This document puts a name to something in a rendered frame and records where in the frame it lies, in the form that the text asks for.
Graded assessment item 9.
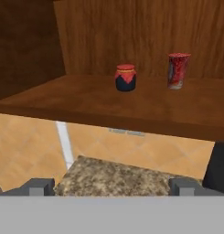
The black appliance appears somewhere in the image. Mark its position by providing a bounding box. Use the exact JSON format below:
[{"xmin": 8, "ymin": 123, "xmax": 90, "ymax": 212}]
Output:
[{"xmin": 202, "ymin": 141, "xmax": 224, "ymax": 196}]

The dark jam jar red cloth lid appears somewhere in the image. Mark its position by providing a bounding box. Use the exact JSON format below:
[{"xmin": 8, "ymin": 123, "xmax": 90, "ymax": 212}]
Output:
[{"xmin": 114, "ymin": 63, "xmax": 137, "ymax": 92}]

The brown wooden cabinet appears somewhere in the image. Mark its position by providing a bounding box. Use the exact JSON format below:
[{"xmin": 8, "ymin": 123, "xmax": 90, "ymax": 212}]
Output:
[{"xmin": 0, "ymin": 0, "xmax": 224, "ymax": 143}]

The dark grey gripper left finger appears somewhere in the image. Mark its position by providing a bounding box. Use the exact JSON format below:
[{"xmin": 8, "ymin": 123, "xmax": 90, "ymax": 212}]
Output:
[{"xmin": 1, "ymin": 177, "xmax": 56, "ymax": 197}]

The red patterned tall can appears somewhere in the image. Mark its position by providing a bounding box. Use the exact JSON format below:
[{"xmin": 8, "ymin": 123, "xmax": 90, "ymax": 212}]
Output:
[{"xmin": 166, "ymin": 52, "xmax": 192, "ymax": 90}]

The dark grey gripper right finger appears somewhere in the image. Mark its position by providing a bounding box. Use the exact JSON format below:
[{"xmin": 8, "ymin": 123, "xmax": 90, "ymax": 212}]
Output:
[{"xmin": 168, "ymin": 176, "xmax": 224, "ymax": 197}]

